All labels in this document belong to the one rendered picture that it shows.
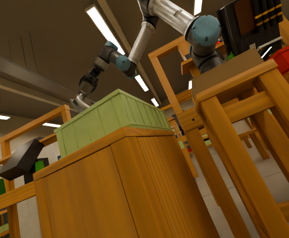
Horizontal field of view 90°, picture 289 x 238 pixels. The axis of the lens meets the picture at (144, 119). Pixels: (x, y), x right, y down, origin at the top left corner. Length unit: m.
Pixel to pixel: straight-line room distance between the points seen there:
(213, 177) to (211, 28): 0.88
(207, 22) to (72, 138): 0.79
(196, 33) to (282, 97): 0.42
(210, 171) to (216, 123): 0.53
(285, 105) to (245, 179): 0.31
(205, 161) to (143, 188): 0.73
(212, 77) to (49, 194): 0.85
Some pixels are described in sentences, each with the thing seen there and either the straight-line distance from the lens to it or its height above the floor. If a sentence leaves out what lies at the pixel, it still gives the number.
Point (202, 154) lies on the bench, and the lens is 1.12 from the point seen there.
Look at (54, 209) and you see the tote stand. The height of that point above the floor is 0.62.
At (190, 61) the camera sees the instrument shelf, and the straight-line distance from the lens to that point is 1.86.
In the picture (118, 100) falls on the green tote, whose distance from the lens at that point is 0.59.
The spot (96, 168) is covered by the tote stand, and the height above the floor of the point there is 0.70.
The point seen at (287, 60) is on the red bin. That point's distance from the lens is 1.02.
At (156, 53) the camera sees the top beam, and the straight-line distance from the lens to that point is 2.12.
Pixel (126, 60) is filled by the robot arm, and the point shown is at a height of 1.18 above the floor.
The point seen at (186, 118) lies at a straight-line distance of 1.13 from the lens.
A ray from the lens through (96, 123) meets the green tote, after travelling 0.65.
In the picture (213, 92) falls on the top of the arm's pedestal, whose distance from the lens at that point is 0.70.
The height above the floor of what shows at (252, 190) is 0.43.
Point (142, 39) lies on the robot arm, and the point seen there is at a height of 1.35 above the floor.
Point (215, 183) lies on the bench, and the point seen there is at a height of 0.36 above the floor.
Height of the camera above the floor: 0.66
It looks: 15 degrees up
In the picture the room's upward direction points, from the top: 21 degrees counter-clockwise
